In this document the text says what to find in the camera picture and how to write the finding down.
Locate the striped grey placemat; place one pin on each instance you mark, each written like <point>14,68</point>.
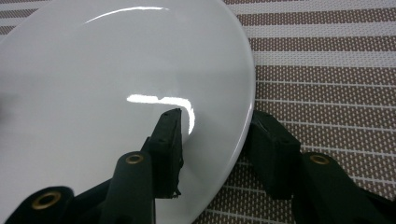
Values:
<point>327,93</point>

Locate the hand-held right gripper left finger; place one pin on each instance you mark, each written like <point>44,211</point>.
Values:
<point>166,155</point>

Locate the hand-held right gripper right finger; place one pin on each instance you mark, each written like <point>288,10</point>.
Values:
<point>274,155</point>

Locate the white plate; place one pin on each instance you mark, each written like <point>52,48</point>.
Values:
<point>93,77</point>

